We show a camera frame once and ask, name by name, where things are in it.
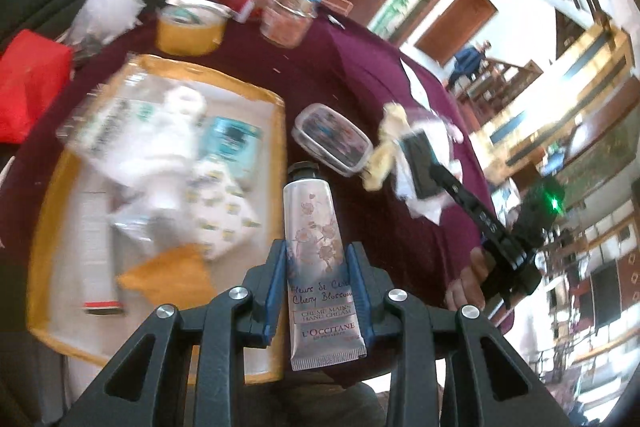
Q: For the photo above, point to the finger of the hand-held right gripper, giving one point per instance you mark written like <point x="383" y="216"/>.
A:
<point x="420" y="167"/>

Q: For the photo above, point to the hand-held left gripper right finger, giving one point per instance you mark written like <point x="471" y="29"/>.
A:
<point x="361" y="297"/>

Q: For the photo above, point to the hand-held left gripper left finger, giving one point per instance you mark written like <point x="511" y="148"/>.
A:
<point x="276" y="292"/>

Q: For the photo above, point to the white plastic wrapper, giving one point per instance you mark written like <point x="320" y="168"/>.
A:
<point x="425" y="207"/>

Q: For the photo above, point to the cream plush toy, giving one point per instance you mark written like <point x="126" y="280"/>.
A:
<point x="387" y="142"/>

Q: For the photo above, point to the silver hand cream tube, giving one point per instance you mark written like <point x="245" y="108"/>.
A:
<point x="317" y="232"/>

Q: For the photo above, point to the clear plastic box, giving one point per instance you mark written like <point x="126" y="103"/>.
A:
<point x="332" y="139"/>

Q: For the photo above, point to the white patterned sachet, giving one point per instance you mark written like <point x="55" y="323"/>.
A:
<point x="222" y="212"/>

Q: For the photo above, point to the yellow packet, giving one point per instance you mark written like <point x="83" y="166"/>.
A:
<point x="167" y="274"/>

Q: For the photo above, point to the teal packet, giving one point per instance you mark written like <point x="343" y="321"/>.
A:
<point x="232" y="147"/>

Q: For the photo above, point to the white tube with red band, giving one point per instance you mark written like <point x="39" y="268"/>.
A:
<point x="100" y="257"/>

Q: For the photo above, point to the white soft bundle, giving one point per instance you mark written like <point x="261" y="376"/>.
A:
<point x="170" y="142"/>

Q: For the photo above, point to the yellow-rimmed white tray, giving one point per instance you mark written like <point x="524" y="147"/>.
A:
<point x="60" y="257"/>

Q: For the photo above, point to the clear plastic packet green print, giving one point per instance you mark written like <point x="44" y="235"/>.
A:
<point x="107" y="117"/>

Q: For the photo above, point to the person's right hand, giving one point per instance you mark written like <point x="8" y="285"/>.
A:
<point x="465" y="292"/>

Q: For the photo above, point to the wooden door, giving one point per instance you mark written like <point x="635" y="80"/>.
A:
<point x="457" y="27"/>

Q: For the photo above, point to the gold framed panel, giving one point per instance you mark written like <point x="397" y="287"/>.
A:
<point x="550" y="82"/>

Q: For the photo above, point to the plastic jar orange contents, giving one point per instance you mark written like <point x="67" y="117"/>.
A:
<point x="285" y="17"/>

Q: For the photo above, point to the yellow tape roll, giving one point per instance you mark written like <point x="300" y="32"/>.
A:
<point x="190" y="34"/>

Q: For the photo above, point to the red bag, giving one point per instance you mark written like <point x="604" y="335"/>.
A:
<point x="30" y="87"/>

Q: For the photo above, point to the white plastic bag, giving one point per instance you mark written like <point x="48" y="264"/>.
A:
<point x="107" y="4"/>

